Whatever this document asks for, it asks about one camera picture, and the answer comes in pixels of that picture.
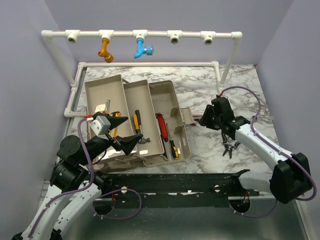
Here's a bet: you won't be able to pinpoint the orange plastic faucet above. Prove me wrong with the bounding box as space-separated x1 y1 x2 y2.
97 37 114 63

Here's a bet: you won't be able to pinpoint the claw hammer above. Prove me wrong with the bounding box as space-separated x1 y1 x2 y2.
135 109 151 144

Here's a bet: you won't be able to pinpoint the black long screwdriver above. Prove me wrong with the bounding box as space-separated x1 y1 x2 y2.
156 114 169 160

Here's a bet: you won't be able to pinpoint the blue handled screwdriver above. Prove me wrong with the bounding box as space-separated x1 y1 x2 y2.
102 99 111 115

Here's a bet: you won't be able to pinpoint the black needle nose pliers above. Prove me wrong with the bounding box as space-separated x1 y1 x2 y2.
221 133 241 159

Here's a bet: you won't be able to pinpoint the yellow black screwdriver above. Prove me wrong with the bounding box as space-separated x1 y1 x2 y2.
166 124 180 160

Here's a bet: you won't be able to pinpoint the black metal base rail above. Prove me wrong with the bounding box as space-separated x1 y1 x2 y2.
92 173 259 209

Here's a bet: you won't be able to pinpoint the red utility knife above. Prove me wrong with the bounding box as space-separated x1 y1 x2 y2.
155 112 169 142

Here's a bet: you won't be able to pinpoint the brown translucent tool box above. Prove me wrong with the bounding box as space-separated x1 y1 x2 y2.
84 74 193 172

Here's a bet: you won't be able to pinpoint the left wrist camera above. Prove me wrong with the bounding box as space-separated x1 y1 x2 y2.
84 115 111 136

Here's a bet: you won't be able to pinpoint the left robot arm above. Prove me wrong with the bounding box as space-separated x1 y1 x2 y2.
13 112 143 240

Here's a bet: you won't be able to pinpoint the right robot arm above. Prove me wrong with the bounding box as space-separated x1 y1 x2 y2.
199 97 313 204

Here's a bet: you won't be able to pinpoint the white PVC pipe frame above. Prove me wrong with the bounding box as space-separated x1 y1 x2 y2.
41 29 243 118

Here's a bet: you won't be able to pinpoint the blue plastic faucet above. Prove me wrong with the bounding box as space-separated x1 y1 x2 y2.
133 37 154 59

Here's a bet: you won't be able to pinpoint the yellow short screwdriver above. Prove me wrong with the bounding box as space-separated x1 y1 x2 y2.
133 114 140 132

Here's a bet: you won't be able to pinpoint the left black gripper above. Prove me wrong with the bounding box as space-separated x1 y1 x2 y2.
80 114 144 166

